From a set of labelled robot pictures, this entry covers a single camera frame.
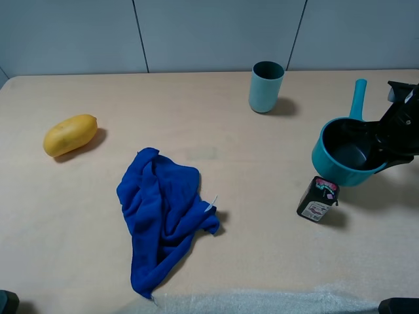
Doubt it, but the teal saucepan with handle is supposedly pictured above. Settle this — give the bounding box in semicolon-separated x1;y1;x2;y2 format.
312;78;388;186

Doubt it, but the black right base corner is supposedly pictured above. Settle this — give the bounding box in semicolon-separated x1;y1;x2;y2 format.
378;298;419;314

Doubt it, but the white towel at table edge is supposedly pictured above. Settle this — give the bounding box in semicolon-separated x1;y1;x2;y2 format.
152;285;379;313

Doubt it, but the blue crumpled cloth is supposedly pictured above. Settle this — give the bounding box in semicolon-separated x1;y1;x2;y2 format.
117;148;220;300

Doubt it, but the black left base corner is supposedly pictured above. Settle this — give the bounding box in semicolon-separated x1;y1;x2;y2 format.
0;290;20;314

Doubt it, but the small black box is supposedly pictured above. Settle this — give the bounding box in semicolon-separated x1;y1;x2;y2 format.
297;176;340;222

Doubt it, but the black base corner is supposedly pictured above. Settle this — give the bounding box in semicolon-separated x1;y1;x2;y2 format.
0;290;20;314
378;298;419;314

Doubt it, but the yellow mango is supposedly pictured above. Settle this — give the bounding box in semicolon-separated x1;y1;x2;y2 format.
43;114;98;158

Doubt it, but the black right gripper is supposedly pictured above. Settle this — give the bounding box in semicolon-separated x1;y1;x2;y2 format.
361;80;418;171

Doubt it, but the light blue cup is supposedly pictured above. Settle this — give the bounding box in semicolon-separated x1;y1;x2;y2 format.
248;61;285;113

